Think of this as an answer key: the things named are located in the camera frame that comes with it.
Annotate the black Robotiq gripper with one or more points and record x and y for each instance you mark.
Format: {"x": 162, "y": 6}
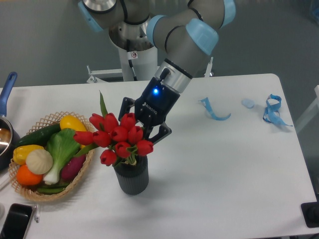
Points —
{"x": 151, "y": 108}

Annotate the red tulip bouquet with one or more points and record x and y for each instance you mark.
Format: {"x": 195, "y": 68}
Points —
{"x": 123, "y": 140}

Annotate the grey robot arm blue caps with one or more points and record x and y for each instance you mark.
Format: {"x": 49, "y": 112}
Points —
{"x": 165, "y": 51}

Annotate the dark grey ribbed vase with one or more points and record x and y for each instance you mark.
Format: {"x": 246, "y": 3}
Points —
{"x": 133, "y": 179}

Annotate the blue curved tape strip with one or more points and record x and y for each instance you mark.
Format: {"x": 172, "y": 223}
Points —
{"x": 206, "y": 103}

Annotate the yellow toy squash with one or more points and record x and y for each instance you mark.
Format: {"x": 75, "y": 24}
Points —
{"x": 72, "y": 122}

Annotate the green toy bok choy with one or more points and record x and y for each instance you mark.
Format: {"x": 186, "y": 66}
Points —
{"x": 62, "y": 147}

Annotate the purple toy sweet potato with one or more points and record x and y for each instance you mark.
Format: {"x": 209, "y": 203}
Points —
{"x": 72, "y": 168}

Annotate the pale blue bottle cap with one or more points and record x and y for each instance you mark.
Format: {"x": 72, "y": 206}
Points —
{"x": 248, "y": 103}

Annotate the green toy cucumber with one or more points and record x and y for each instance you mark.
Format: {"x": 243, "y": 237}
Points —
{"x": 40, "y": 136}

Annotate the woven wicker basket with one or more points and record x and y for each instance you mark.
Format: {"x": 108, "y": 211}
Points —
{"x": 32, "y": 195}

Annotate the green toy pea pods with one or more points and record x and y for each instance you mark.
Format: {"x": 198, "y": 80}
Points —
{"x": 52, "y": 189}

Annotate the cream toy steamed bun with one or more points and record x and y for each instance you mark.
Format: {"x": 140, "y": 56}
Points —
{"x": 39, "y": 161}

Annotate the tangled blue ribbon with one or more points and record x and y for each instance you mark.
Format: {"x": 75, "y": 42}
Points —
{"x": 271, "y": 112}

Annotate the yellow toy bell pepper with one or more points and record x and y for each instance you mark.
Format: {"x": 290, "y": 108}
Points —
{"x": 20, "y": 153}

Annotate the orange toy fruit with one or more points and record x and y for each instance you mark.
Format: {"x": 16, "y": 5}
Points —
{"x": 25, "y": 177}

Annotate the small clear clip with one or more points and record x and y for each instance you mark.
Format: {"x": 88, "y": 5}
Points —
{"x": 37, "y": 213}

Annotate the black smartphone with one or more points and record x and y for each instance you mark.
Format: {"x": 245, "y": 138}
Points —
{"x": 17, "y": 221}

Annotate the black device at table edge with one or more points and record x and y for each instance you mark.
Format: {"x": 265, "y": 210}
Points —
{"x": 310, "y": 212}

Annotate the white metal mounting frame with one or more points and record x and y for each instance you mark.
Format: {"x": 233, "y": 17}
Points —
{"x": 116, "y": 75}

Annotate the dark saucepan blue handle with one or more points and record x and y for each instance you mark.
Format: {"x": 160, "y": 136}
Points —
{"x": 8, "y": 136}

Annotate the white frame at right edge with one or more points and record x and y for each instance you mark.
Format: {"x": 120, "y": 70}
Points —
{"x": 310, "y": 112}

